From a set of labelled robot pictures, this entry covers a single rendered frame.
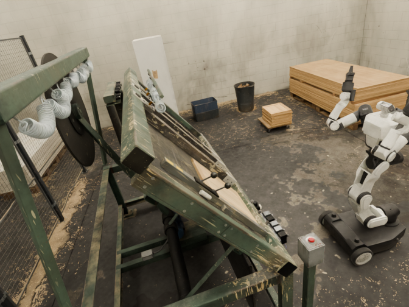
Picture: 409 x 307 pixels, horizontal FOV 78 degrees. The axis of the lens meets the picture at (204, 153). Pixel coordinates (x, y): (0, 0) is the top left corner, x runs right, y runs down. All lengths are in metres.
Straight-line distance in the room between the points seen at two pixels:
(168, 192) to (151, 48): 4.58
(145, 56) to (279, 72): 3.91
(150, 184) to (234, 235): 0.56
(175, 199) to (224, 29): 6.23
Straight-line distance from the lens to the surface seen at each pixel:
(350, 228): 3.08
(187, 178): 1.41
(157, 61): 5.54
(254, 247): 1.54
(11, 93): 1.15
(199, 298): 1.80
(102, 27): 6.99
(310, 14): 7.98
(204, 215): 1.26
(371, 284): 2.92
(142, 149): 1.02
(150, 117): 1.91
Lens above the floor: 2.31
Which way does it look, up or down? 29 degrees down
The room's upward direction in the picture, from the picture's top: 11 degrees counter-clockwise
